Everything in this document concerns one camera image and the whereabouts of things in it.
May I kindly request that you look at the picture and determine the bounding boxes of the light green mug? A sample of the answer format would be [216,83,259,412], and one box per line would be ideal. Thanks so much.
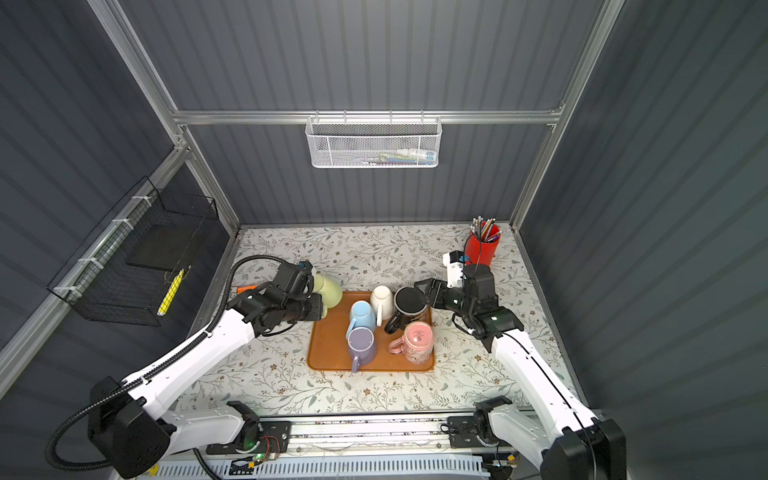
[312,272,343,319]

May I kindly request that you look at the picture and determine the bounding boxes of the clear highlighter pen pack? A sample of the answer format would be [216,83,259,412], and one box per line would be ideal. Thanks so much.
[236,284,259,295]

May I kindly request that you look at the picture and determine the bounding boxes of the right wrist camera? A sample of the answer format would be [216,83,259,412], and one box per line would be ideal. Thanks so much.
[442,250,466,288]

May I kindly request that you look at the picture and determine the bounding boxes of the white wire mesh basket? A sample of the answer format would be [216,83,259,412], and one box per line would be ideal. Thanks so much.
[305,114,443,169]

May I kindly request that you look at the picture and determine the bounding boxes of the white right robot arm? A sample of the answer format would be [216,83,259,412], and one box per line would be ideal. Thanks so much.
[414,264,628,479]

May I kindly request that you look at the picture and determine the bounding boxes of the black patterned mug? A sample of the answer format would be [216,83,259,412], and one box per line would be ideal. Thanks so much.
[384,287,428,335]

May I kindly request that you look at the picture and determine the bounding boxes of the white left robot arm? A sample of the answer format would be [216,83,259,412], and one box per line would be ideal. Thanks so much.
[44,259,323,478]

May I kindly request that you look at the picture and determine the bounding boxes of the black wire wall basket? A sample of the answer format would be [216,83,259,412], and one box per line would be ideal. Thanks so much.
[47,179,219,327]

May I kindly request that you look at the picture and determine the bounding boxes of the orange plastic tray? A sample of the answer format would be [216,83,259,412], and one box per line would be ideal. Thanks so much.
[307,291,436,373]

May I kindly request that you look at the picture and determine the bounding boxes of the red pen holder cup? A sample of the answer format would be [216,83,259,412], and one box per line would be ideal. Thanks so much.
[464,226,501,266]

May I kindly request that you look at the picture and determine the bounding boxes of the pink patterned mug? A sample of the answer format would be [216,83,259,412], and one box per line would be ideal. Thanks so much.
[388,321,435,365]

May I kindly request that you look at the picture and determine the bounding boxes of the purple mug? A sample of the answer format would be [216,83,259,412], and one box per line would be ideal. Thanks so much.
[347,327,377,373]

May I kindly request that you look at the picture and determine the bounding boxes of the light blue mug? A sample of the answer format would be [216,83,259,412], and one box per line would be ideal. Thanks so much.
[346,300,377,337]

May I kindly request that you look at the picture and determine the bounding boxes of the white mug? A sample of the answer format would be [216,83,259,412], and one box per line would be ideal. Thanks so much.
[369,285,395,327]

